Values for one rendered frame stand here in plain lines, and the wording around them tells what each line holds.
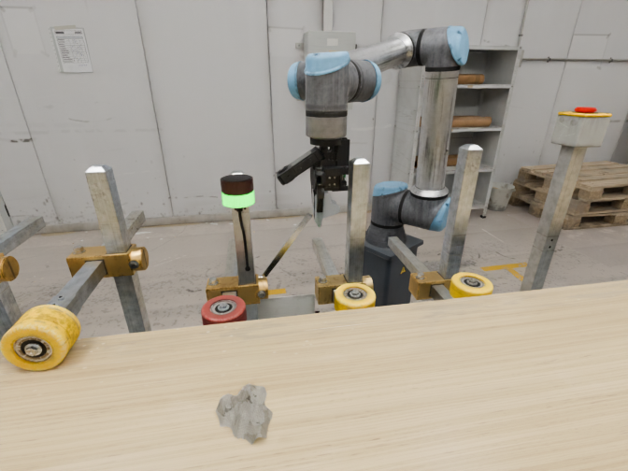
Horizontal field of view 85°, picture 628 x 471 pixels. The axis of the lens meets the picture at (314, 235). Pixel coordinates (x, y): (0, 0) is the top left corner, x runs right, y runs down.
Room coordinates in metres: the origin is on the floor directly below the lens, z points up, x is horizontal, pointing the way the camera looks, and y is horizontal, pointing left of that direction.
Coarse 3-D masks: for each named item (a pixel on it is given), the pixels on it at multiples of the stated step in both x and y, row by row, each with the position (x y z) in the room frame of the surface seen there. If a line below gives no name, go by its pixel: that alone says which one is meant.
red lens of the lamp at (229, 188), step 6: (222, 180) 0.61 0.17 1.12; (252, 180) 0.62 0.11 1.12; (222, 186) 0.60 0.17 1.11; (228, 186) 0.60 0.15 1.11; (234, 186) 0.60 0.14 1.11; (240, 186) 0.60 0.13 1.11; (246, 186) 0.60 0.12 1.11; (252, 186) 0.62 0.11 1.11; (222, 192) 0.61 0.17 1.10; (228, 192) 0.60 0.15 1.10; (234, 192) 0.60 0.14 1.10; (240, 192) 0.60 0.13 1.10; (246, 192) 0.60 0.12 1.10
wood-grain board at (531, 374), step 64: (256, 320) 0.49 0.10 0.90; (320, 320) 0.49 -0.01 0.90; (384, 320) 0.49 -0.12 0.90; (448, 320) 0.49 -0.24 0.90; (512, 320) 0.49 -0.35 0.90; (576, 320) 0.49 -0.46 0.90; (0, 384) 0.35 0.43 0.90; (64, 384) 0.35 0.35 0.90; (128, 384) 0.35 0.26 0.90; (192, 384) 0.35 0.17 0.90; (256, 384) 0.35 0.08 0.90; (320, 384) 0.35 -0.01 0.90; (384, 384) 0.35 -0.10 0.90; (448, 384) 0.35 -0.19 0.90; (512, 384) 0.35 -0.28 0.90; (576, 384) 0.35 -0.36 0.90; (0, 448) 0.26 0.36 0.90; (64, 448) 0.26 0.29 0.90; (128, 448) 0.26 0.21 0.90; (192, 448) 0.26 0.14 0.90; (256, 448) 0.26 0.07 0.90; (320, 448) 0.26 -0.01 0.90; (384, 448) 0.26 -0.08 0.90; (448, 448) 0.26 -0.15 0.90; (512, 448) 0.26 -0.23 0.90; (576, 448) 0.26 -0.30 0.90
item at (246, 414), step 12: (228, 396) 0.32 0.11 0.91; (240, 396) 0.33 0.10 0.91; (252, 396) 0.32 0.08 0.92; (264, 396) 0.33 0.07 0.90; (216, 408) 0.31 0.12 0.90; (228, 408) 0.30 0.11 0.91; (240, 408) 0.30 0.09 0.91; (252, 408) 0.31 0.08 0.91; (264, 408) 0.30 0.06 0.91; (228, 420) 0.29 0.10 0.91; (240, 420) 0.28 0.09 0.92; (252, 420) 0.29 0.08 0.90; (264, 420) 0.29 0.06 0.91; (240, 432) 0.27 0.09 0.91; (252, 432) 0.27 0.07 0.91; (264, 432) 0.27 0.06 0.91
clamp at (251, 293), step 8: (224, 280) 0.67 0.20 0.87; (232, 280) 0.67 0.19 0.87; (256, 280) 0.67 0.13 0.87; (264, 280) 0.67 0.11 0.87; (208, 288) 0.64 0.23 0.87; (216, 288) 0.64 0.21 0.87; (224, 288) 0.64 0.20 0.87; (232, 288) 0.64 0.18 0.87; (240, 288) 0.65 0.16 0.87; (248, 288) 0.65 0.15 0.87; (256, 288) 0.65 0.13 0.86; (264, 288) 0.66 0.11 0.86; (208, 296) 0.63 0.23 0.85; (216, 296) 0.64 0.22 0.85; (240, 296) 0.64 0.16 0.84; (248, 296) 0.65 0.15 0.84; (256, 296) 0.65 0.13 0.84; (264, 296) 0.66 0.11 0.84; (248, 304) 0.65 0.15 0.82
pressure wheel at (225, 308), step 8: (224, 296) 0.55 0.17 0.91; (232, 296) 0.55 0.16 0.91; (208, 304) 0.53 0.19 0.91; (216, 304) 0.53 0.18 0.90; (224, 304) 0.52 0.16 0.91; (232, 304) 0.53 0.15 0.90; (240, 304) 0.53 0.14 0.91; (208, 312) 0.50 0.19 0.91; (216, 312) 0.51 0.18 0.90; (224, 312) 0.51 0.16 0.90; (232, 312) 0.50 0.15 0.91; (240, 312) 0.51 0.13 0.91; (208, 320) 0.49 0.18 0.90; (216, 320) 0.48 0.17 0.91; (224, 320) 0.48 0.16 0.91; (232, 320) 0.49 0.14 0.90; (240, 320) 0.50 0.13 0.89
